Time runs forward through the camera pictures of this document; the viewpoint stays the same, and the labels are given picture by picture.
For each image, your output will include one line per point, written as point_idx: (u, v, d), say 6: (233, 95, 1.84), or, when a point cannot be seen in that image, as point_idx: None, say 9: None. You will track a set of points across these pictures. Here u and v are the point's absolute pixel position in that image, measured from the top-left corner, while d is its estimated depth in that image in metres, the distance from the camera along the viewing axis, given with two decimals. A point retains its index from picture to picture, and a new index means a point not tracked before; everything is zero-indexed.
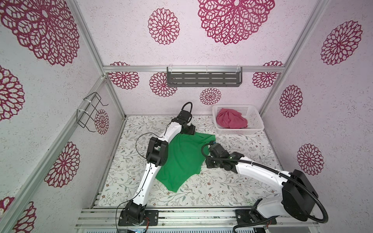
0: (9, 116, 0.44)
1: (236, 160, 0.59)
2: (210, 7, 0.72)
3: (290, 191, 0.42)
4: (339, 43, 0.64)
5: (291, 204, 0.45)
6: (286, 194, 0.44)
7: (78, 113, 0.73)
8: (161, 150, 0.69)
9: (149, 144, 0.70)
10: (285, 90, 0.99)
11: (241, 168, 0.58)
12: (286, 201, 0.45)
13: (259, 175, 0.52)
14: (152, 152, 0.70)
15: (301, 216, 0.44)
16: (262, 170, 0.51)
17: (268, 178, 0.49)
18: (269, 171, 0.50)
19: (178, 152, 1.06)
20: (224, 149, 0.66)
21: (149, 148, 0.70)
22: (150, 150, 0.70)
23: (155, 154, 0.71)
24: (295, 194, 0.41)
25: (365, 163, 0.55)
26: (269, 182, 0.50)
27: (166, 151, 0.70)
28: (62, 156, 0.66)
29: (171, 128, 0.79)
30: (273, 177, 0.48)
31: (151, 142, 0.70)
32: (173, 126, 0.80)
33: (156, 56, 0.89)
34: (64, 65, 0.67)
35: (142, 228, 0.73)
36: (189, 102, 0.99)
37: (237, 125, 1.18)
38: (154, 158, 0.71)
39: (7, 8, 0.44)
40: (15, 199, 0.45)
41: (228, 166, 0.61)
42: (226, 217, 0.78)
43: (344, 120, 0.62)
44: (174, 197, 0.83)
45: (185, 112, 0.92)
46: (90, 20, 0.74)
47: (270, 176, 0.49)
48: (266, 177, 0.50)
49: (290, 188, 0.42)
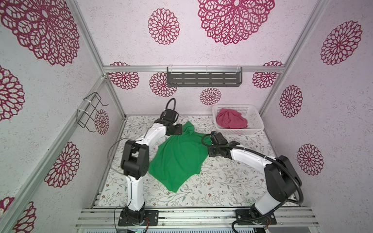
0: (9, 116, 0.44)
1: (229, 146, 0.66)
2: (210, 7, 0.72)
3: (272, 171, 0.46)
4: (339, 43, 0.64)
5: (272, 185, 0.48)
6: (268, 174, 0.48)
7: (78, 113, 0.73)
8: (139, 156, 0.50)
9: (124, 151, 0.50)
10: (285, 90, 0.99)
11: (234, 153, 0.63)
12: (268, 182, 0.49)
13: (248, 160, 0.57)
14: (127, 160, 0.55)
15: (280, 197, 0.47)
16: (252, 154, 0.56)
17: (256, 161, 0.54)
18: (257, 156, 0.54)
19: (178, 151, 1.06)
20: (223, 137, 0.72)
21: (125, 155, 0.55)
22: (126, 158, 0.55)
23: (132, 162, 0.56)
24: (276, 174, 0.46)
25: (365, 163, 0.55)
26: (257, 167, 0.54)
27: (145, 158, 0.55)
28: (62, 156, 0.66)
29: (152, 131, 0.64)
30: (260, 160, 0.52)
31: (127, 147, 0.55)
32: (156, 128, 0.67)
33: (156, 56, 0.90)
34: (64, 65, 0.67)
35: (142, 228, 0.73)
36: (172, 98, 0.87)
37: (237, 125, 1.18)
38: (130, 169, 0.55)
39: (7, 8, 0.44)
40: (15, 200, 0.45)
41: (224, 152, 0.66)
42: (226, 217, 0.78)
43: (344, 120, 0.62)
44: (174, 197, 0.83)
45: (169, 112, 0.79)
46: (90, 20, 0.75)
47: (257, 160, 0.53)
48: (254, 161, 0.55)
49: (272, 168, 0.46)
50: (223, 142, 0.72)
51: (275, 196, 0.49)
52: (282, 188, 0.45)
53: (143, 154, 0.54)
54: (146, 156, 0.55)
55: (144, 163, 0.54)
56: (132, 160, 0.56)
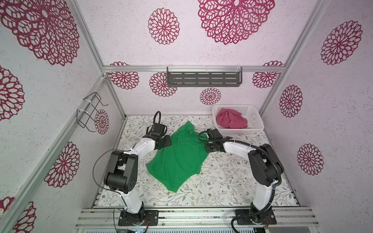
0: (9, 116, 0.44)
1: (223, 139, 0.73)
2: (210, 7, 0.72)
3: (254, 155, 0.52)
4: (339, 43, 0.64)
5: (255, 169, 0.54)
6: (251, 159, 0.54)
7: (78, 113, 0.73)
8: (127, 167, 0.49)
9: (110, 162, 0.50)
10: (285, 90, 0.99)
11: (227, 146, 0.70)
12: (252, 167, 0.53)
13: (237, 149, 0.64)
14: (113, 173, 0.49)
15: (262, 179, 0.52)
16: (240, 144, 0.62)
17: (243, 149, 0.60)
18: (245, 145, 0.60)
19: (178, 151, 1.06)
20: (219, 132, 0.79)
21: (110, 168, 0.50)
22: (111, 170, 0.50)
23: (118, 175, 0.50)
24: (257, 158, 0.51)
25: (366, 163, 0.54)
26: (244, 156, 0.61)
27: (134, 169, 0.50)
28: (62, 156, 0.66)
29: (142, 143, 0.62)
30: (246, 148, 0.58)
31: (114, 158, 0.50)
32: (144, 141, 0.65)
33: (156, 56, 0.90)
34: (64, 65, 0.67)
35: (142, 228, 0.73)
36: (158, 112, 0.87)
37: (237, 125, 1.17)
38: (117, 182, 0.49)
39: (7, 8, 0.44)
40: (15, 199, 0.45)
41: (218, 145, 0.73)
42: (226, 217, 0.78)
43: (344, 120, 0.62)
44: (174, 197, 0.83)
45: (157, 125, 0.77)
46: (90, 20, 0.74)
47: (244, 148, 0.59)
48: (242, 150, 0.61)
49: (255, 153, 0.52)
50: (218, 137, 0.79)
51: (259, 179, 0.54)
52: (263, 170, 0.51)
53: (130, 164, 0.49)
54: (135, 167, 0.51)
55: (132, 175, 0.50)
56: (119, 173, 0.50)
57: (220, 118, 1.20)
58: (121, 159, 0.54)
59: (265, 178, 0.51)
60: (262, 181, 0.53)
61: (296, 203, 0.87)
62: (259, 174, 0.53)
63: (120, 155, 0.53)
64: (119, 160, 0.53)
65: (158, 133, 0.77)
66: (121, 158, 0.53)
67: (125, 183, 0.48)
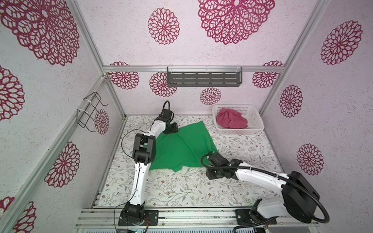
0: (9, 116, 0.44)
1: (234, 167, 0.60)
2: (210, 7, 0.72)
3: (292, 193, 0.42)
4: (340, 43, 0.64)
5: (292, 206, 0.45)
6: (287, 197, 0.44)
7: (78, 113, 0.73)
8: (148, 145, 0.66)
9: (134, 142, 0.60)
10: (285, 90, 0.98)
11: (240, 174, 0.58)
12: (287, 203, 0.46)
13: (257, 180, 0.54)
14: (139, 149, 0.67)
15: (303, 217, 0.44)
16: (261, 174, 0.52)
17: (267, 181, 0.50)
18: (268, 175, 0.50)
19: (177, 142, 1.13)
20: (222, 158, 0.67)
21: (136, 145, 0.67)
22: (137, 148, 0.67)
23: (142, 151, 0.68)
24: (296, 197, 0.42)
25: (366, 163, 0.54)
26: (269, 187, 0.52)
27: (154, 146, 0.69)
28: (62, 156, 0.66)
29: (155, 126, 0.77)
30: (272, 180, 0.48)
31: (137, 139, 0.67)
32: (157, 123, 0.80)
33: (156, 56, 0.89)
34: (64, 65, 0.67)
35: (142, 228, 0.73)
36: (165, 102, 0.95)
37: (237, 125, 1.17)
38: (142, 157, 0.67)
39: (7, 8, 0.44)
40: (15, 199, 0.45)
41: (228, 174, 0.62)
42: (226, 217, 0.78)
43: (344, 120, 0.62)
44: (174, 196, 0.83)
45: (166, 110, 0.93)
46: (90, 20, 0.75)
47: (269, 180, 0.49)
48: (266, 181, 0.50)
49: (291, 190, 0.43)
50: (224, 162, 0.67)
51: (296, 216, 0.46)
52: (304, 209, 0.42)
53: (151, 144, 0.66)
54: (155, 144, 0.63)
55: (152, 150, 0.67)
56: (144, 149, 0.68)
57: (220, 118, 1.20)
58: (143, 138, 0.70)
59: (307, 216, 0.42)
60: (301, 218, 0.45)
61: None
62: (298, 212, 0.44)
63: (141, 136, 0.67)
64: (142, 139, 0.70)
65: (167, 116, 0.92)
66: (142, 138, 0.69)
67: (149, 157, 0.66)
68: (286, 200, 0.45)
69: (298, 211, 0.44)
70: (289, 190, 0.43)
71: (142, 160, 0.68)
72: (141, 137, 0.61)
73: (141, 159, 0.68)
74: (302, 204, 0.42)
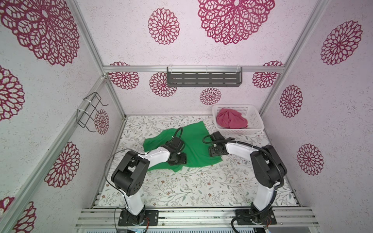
0: (9, 116, 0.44)
1: (226, 141, 0.72)
2: (210, 7, 0.72)
3: (257, 156, 0.51)
4: (339, 43, 0.64)
5: (257, 170, 0.53)
6: (254, 160, 0.53)
7: (78, 113, 0.73)
8: (136, 169, 0.49)
9: (123, 160, 0.51)
10: (285, 90, 0.99)
11: (228, 146, 0.69)
12: (254, 167, 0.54)
13: (239, 150, 0.64)
14: (122, 172, 0.50)
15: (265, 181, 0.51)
16: (242, 145, 0.63)
17: (245, 150, 0.59)
18: (246, 146, 0.60)
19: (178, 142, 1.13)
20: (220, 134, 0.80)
21: (121, 166, 0.51)
22: (121, 169, 0.50)
23: (127, 175, 0.50)
24: (260, 160, 0.51)
25: (366, 163, 0.54)
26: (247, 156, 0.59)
27: (142, 174, 0.50)
28: (62, 156, 0.66)
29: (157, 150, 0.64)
30: (249, 149, 0.58)
31: (127, 158, 0.51)
32: (161, 149, 0.66)
33: (156, 56, 0.89)
34: (64, 65, 0.67)
35: (142, 228, 0.73)
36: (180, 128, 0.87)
37: (237, 125, 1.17)
38: (124, 182, 0.49)
39: (7, 8, 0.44)
40: (15, 199, 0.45)
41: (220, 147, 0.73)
42: (226, 217, 0.78)
43: (344, 120, 0.62)
44: (174, 197, 0.83)
45: (178, 140, 0.78)
46: (90, 20, 0.75)
47: (246, 149, 0.59)
48: (245, 150, 0.60)
49: (257, 154, 0.52)
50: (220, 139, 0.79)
51: (262, 182, 0.53)
52: (266, 173, 0.50)
53: (141, 168, 0.49)
54: (144, 172, 0.51)
55: (138, 179, 0.49)
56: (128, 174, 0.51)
57: (220, 118, 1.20)
58: (134, 160, 0.54)
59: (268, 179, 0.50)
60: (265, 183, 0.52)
61: (296, 203, 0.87)
62: (262, 176, 0.52)
63: (134, 157, 0.54)
64: (132, 160, 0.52)
65: (176, 146, 0.77)
66: (133, 159, 0.54)
67: (130, 185, 0.48)
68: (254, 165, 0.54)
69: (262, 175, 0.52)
70: (256, 153, 0.52)
71: (122, 187, 0.49)
72: (132, 158, 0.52)
73: (120, 186, 0.49)
74: (264, 167, 0.50)
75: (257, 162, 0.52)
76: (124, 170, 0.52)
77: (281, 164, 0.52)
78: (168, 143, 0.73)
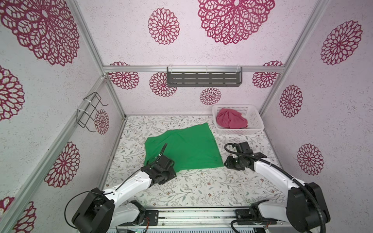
0: (9, 116, 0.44)
1: (255, 158, 0.62)
2: (210, 7, 0.72)
3: (296, 195, 0.42)
4: (339, 43, 0.64)
5: (292, 209, 0.44)
6: (292, 197, 0.43)
7: (78, 113, 0.73)
8: (97, 213, 0.41)
9: (86, 201, 0.43)
10: (285, 90, 0.99)
11: (258, 166, 0.60)
12: (289, 204, 0.45)
13: (272, 176, 0.53)
14: (83, 215, 0.43)
15: (299, 225, 0.43)
16: (277, 172, 0.52)
17: (280, 180, 0.50)
18: (283, 175, 0.50)
19: (178, 142, 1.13)
20: (248, 147, 0.69)
21: (82, 208, 0.43)
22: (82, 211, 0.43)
23: (88, 218, 0.43)
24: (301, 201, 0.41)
25: (366, 163, 0.54)
26: (279, 185, 0.51)
27: (104, 220, 0.42)
28: (62, 156, 0.66)
29: (132, 183, 0.53)
30: (285, 180, 0.48)
31: (90, 197, 0.43)
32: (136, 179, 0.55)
33: (156, 56, 0.89)
34: (64, 65, 0.67)
35: (142, 228, 0.73)
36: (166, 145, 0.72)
37: (237, 125, 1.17)
38: (83, 227, 0.42)
39: (7, 8, 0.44)
40: (15, 199, 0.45)
41: (246, 162, 0.64)
42: (225, 218, 0.78)
43: (343, 120, 0.62)
44: (174, 197, 0.83)
45: (165, 159, 0.68)
46: (90, 20, 0.75)
47: (282, 179, 0.49)
48: (279, 179, 0.50)
49: (297, 192, 0.42)
50: (248, 152, 0.69)
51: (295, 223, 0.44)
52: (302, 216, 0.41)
53: (102, 213, 0.41)
54: (108, 216, 0.42)
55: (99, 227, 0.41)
56: (91, 215, 0.44)
57: (220, 118, 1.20)
58: (100, 198, 0.46)
59: (303, 224, 0.41)
60: (298, 227, 0.43)
61: None
62: (297, 218, 0.43)
63: (99, 194, 0.44)
64: (97, 199, 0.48)
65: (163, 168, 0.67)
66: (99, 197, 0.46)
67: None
68: (291, 202, 0.44)
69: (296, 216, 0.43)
70: (296, 191, 0.43)
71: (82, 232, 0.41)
72: (97, 196, 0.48)
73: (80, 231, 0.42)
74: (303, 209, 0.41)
75: (295, 201, 0.42)
76: (87, 212, 0.44)
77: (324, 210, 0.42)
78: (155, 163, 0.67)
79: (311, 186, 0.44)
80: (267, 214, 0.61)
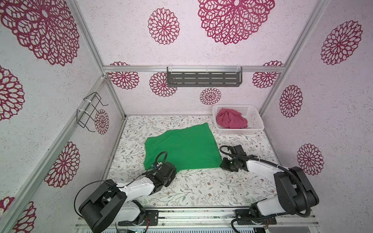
0: (9, 116, 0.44)
1: (247, 157, 0.69)
2: (210, 7, 0.72)
3: (281, 178, 0.46)
4: (340, 43, 0.64)
5: (281, 194, 0.47)
6: (278, 181, 0.47)
7: (78, 113, 0.73)
8: (110, 202, 0.44)
9: (99, 190, 0.46)
10: (285, 90, 0.99)
11: (250, 164, 0.64)
12: (277, 189, 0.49)
13: (262, 169, 0.58)
14: (93, 203, 0.44)
15: (290, 208, 0.45)
16: (264, 164, 0.58)
17: (269, 170, 0.54)
18: (270, 165, 0.56)
19: (178, 142, 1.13)
20: (243, 149, 0.75)
21: (93, 196, 0.45)
22: (93, 199, 0.45)
23: (95, 208, 0.44)
24: (285, 183, 0.45)
25: (366, 163, 0.54)
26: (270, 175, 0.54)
27: (114, 210, 0.44)
28: (62, 156, 0.66)
29: (139, 183, 0.57)
30: (273, 169, 0.53)
31: (103, 187, 0.46)
32: (144, 181, 0.60)
33: (156, 56, 0.89)
34: (64, 65, 0.67)
35: (142, 228, 0.73)
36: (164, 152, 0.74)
37: (237, 125, 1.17)
38: (90, 216, 0.42)
39: (7, 8, 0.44)
40: (14, 200, 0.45)
41: (240, 164, 0.69)
42: (225, 217, 0.78)
43: (343, 120, 0.62)
44: (174, 197, 0.83)
45: (165, 167, 0.70)
46: (90, 20, 0.75)
47: (270, 169, 0.53)
48: (267, 170, 0.54)
49: (281, 176, 0.46)
50: (242, 154, 0.74)
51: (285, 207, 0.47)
52: (291, 197, 0.44)
53: (114, 203, 0.44)
54: (117, 208, 0.45)
55: (108, 217, 0.43)
56: (98, 206, 0.45)
57: (220, 118, 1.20)
58: (110, 190, 0.49)
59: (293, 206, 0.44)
60: (289, 210, 0.46)
61: None
62: (286, 200, 0.46)
63: (111, 187, 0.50)
64: (109, 191, 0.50)
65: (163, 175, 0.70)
66: (110, 190, 0.49)
67: (96, 222, 0.42)
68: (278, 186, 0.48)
69: (286, 198, 0.46)
70: (280, 175, 0.47)
71: (87, 223, 0.42)
72: (110, 188, 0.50)
73: (86, 221, 0.43)
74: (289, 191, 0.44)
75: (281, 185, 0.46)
76: (96, 202, 0.46)
77: (311, 191, 0.46)
78: (158, 170, 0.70)
79: (294, 169, 0.48)
80: (266, 212, 0.61)
